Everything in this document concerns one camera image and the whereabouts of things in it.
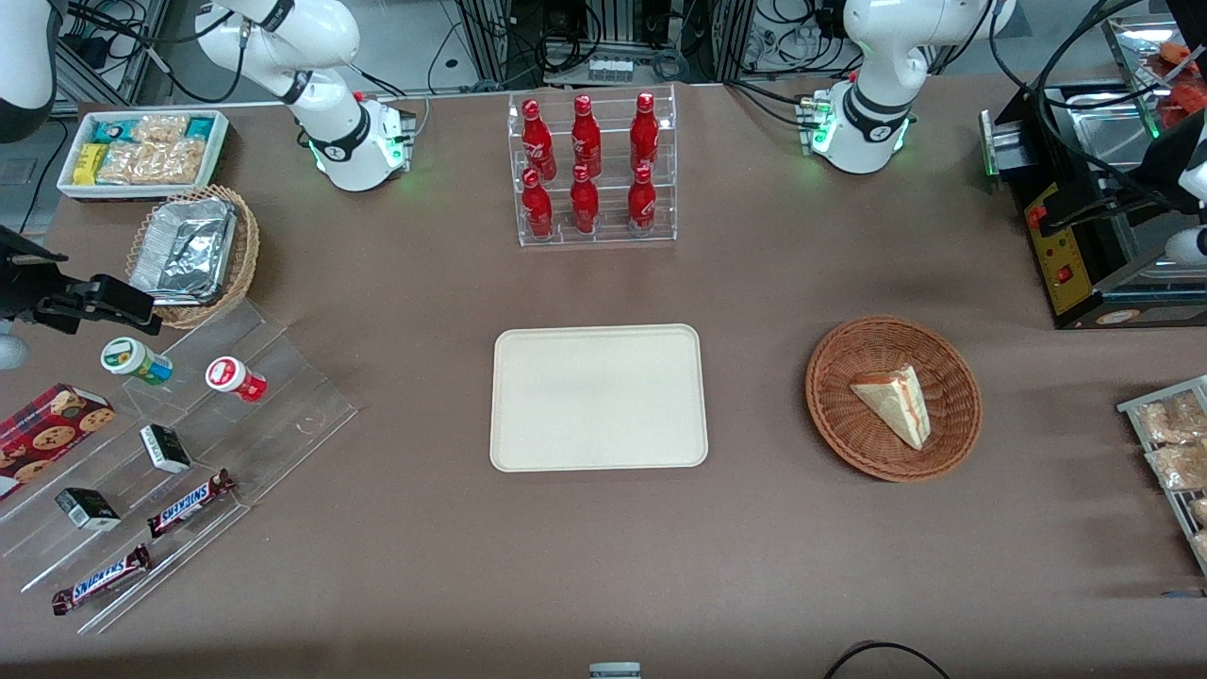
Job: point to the triangular sandwich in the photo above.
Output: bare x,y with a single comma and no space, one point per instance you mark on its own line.
896,401

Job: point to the yellow snack pack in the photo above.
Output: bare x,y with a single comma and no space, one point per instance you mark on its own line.
89,165

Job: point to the clear acrylic stepped display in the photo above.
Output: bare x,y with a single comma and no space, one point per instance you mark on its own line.
283,415

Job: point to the steel food pan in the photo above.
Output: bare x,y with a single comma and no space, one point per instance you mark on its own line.
1099,141

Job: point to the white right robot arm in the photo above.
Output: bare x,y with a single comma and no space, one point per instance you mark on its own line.
332,141

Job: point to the tray of packaged snacks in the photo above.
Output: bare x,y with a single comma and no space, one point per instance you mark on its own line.
1179,509

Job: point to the red lid cup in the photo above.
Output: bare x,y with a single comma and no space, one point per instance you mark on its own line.
231,377

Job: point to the red cookie box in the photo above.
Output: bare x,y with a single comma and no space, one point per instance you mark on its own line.
47,434

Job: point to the beige rectangular tray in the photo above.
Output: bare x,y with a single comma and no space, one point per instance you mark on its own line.
599,396

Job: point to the snickers chocolate bar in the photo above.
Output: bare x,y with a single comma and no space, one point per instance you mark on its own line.
102,580
189,505

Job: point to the clear acrylic bottle rack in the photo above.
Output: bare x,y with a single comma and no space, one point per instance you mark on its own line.
608,236

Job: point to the aluminium foil tray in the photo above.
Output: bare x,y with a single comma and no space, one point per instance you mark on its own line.
184,250

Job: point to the white power strip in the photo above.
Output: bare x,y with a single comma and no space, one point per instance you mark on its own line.
610,70

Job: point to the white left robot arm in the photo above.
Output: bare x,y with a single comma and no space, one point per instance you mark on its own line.
863,66

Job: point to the light wicker basket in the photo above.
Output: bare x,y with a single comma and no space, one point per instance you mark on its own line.
243,255

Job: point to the brown wicker basket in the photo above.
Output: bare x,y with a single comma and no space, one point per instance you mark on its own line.
849,434

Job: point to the green lid cup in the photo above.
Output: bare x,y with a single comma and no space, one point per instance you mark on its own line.
132,358

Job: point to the red food pieces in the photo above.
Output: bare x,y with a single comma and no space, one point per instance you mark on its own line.
1183,94

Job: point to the teal snack pack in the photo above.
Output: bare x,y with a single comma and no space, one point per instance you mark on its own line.
199,127
111,130

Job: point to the red cola bottle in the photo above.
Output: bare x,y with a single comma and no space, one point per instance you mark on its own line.
586,137
585,203
537,141
537,207
642,203
645,132

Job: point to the white plastic bin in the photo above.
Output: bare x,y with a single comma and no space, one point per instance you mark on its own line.
219,156

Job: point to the small black white carton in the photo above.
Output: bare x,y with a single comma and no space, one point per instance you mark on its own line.
87,509
165,449

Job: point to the black food warmer machine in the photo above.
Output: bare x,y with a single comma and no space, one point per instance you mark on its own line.
1066,255

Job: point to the clear bag of snacks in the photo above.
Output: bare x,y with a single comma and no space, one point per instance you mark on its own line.
1174,420
1179,467

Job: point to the small grey device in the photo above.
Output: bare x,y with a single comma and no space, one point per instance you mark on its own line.
615,671

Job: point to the clear cracker bag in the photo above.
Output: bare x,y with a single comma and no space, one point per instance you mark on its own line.
160,128
151,162

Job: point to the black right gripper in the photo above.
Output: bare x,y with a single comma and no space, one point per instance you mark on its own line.
21,280

